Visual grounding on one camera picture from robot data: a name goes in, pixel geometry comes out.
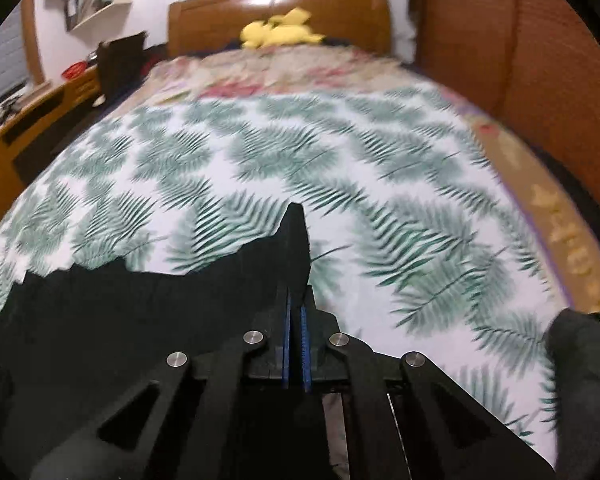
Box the wooden headboard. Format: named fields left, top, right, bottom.
left=166, top=0, right=392, bottom=58

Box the floral quilt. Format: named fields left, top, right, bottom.
left=100, top=46, right=600, bottom=314

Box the folded grey garment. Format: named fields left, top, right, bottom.
left=546, top=310, right=600, bottom=479

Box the yellow plush toy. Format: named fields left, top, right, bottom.
left=239, top=6, right=326, bottom=49

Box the red basket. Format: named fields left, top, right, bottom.
left=61, top=61, right=88, bottom=81

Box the wooden louvered wardrobe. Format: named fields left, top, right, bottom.
left=416, top=0, right=600, bottom=205

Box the dark wooden chair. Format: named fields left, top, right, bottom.
left=96, top=32, right=147, bottom=107

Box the wooden desk cabinet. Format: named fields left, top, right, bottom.
left=0, top=67, right=100, bottom=221

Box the grey window blind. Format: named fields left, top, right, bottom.
left=0, top=4, right=30, bottom=103

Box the black double-breasted coat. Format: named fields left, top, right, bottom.
left=0, top=204, right=310, bottom=479

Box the palm leaf bedspread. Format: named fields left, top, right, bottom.
left=0, top=82, right=565, bottom=462

